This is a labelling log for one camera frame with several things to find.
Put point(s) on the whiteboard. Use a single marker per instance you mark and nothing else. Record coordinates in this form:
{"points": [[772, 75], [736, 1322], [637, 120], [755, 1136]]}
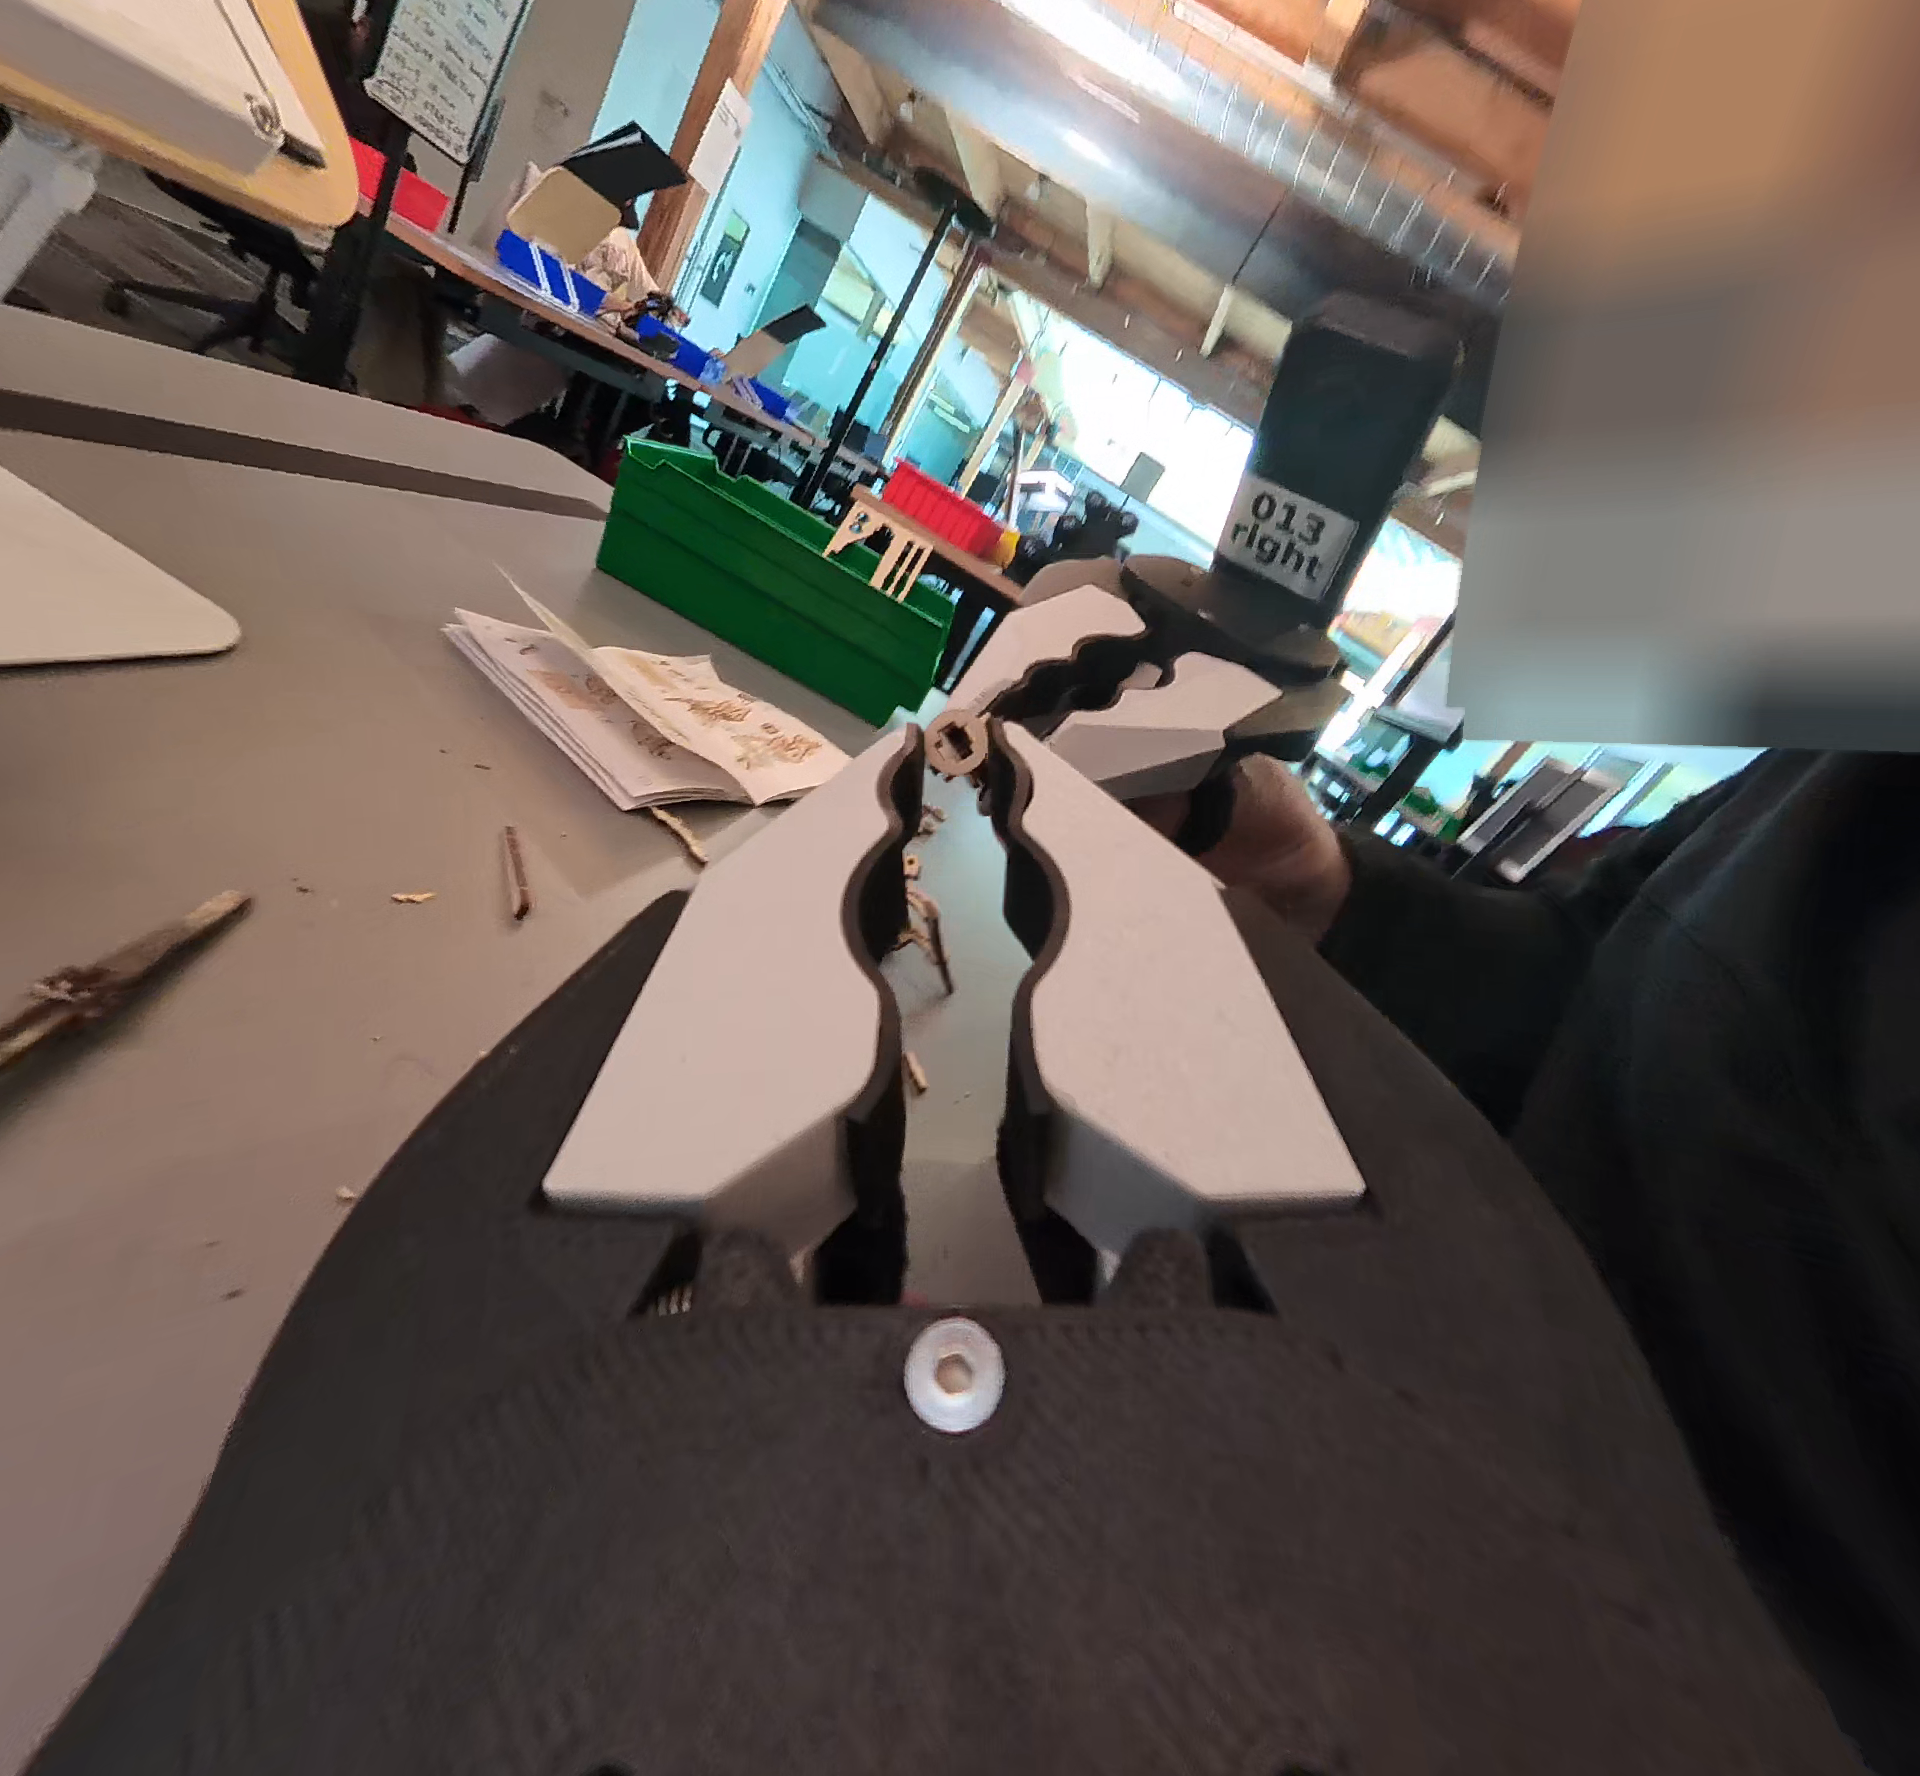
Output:
{"points": [[452, 6]]}

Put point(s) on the instruction booklet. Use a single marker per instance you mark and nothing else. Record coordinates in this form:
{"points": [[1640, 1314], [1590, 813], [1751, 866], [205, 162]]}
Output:
{"points": [[601, 726]]}

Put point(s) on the black tripod stand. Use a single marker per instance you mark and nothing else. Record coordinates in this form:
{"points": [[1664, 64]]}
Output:
{"points": [[901, 350]]}

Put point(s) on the blue storage bin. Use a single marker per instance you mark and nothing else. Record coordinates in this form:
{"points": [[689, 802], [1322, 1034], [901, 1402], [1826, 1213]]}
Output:
{"points": [[548, 268]]}

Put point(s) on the person's right hand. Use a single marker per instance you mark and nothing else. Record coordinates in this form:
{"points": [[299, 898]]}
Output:
{"points": [[1291, 845]]}

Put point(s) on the rounded wooden board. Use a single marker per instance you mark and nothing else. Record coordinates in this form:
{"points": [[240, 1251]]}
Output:
{"points": [[308, 141]]}

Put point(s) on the person's black clothing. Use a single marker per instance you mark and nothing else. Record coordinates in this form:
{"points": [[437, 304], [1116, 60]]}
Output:
{"points": [[1771, 1206]]}

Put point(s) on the black dumbbell rack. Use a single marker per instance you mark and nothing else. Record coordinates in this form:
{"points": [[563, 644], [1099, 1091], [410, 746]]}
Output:
{"points": [[1087, 531]]}

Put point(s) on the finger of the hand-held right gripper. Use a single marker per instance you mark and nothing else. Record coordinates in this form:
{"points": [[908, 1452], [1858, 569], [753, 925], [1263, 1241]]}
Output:
{"points": [[1050, 637], [1169, 742]]}

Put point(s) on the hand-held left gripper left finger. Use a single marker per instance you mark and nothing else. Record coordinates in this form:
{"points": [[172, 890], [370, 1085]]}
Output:
{"points": [[736, 1042]]}

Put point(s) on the curved wooden sliver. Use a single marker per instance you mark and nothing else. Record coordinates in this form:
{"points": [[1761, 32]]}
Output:
{"points": [[678, 834]]}

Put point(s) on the thin wooden strip scrap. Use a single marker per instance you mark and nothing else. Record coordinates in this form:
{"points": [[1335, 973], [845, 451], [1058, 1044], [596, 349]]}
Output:
{"points": [[514, 873]]}

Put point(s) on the wooden chassis frame piece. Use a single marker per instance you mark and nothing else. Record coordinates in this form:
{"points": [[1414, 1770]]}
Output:
{"points": [[929, 921]]}

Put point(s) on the green plastic bin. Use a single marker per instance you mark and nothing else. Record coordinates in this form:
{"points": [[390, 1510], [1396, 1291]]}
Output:
{"points": [[749, 607]]}

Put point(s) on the person's right forearm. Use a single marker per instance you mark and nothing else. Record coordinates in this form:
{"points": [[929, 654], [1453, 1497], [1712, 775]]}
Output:
{"points": [[1471, 951]]}

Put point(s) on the long wooden frame strip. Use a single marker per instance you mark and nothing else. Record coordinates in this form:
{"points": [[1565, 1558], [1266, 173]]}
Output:
{"points": [[135, 958]]}

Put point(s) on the red storage bin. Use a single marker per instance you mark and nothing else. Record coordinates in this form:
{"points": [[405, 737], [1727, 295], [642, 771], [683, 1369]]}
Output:
{"points": [[947, 508], [407, 186]]}

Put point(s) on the printed instruction poster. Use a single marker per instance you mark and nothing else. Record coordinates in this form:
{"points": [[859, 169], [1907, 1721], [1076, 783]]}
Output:
{"points": [[106, 6]]}

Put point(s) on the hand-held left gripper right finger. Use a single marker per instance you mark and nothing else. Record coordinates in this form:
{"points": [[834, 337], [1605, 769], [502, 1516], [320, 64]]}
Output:
{"points": [[1201, 1042]]}

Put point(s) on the black office chair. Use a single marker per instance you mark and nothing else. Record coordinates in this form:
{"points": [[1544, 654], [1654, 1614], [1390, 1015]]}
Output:
{"points": [[225, 260]]}

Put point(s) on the emptied wooden parts sheet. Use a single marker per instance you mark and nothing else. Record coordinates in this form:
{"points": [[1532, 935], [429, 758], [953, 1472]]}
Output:
{"points": [[885, 552]]}

